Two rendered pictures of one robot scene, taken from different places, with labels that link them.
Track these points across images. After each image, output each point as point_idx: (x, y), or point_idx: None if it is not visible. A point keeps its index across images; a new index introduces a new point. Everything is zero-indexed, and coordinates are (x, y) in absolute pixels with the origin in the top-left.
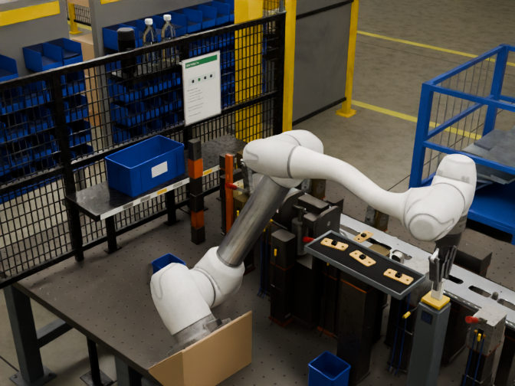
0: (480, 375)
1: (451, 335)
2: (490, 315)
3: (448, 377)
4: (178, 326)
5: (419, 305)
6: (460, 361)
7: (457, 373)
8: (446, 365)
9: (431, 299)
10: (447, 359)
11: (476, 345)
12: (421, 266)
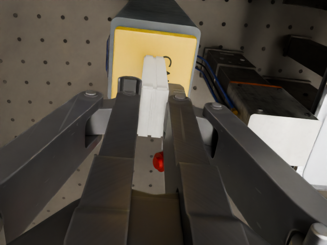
0: (216, 96)
1: (312, 3)
2: (273, 142)
3: (249, 17)
4: None
5: (111, 24)
6: (295, 17)
7: (267, 25)
8: (275, 2)
9: (136, 64)
10: (286, 0)
11: (227, 103)
12: None
